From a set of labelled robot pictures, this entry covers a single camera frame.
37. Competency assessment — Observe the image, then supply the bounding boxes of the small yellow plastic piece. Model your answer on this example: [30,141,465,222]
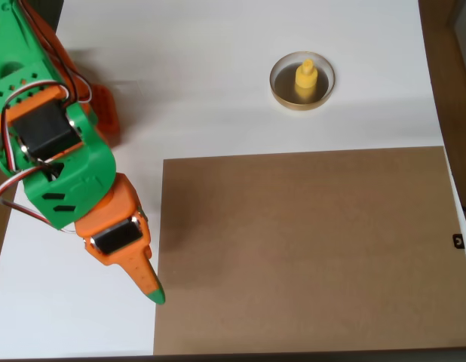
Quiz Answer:
[294,58,319,101]

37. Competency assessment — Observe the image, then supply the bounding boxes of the orange robot base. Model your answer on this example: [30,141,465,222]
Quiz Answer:
[87,83,121,146]

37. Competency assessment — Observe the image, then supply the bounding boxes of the round shallow metal dish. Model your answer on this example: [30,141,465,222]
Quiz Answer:
[269,51,336,112]

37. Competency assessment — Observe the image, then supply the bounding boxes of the brown rectangular board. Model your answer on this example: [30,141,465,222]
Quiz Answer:
[152,146,466,356]

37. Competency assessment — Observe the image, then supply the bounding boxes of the red white black servo cable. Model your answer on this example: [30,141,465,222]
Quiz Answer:
[0,165,78,235]

